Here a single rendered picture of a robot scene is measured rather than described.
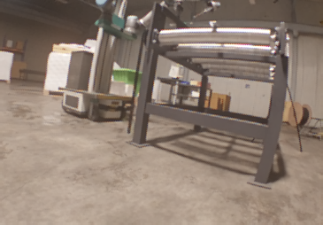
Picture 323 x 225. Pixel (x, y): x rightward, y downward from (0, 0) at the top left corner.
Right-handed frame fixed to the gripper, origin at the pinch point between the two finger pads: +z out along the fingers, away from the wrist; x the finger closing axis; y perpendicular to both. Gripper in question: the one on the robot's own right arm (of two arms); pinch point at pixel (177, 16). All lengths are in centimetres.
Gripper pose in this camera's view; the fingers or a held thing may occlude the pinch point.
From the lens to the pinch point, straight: 196.9
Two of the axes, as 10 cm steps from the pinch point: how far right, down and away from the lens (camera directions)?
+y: 8.2, 1.5, -5.6
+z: -1.5, 9.9, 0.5
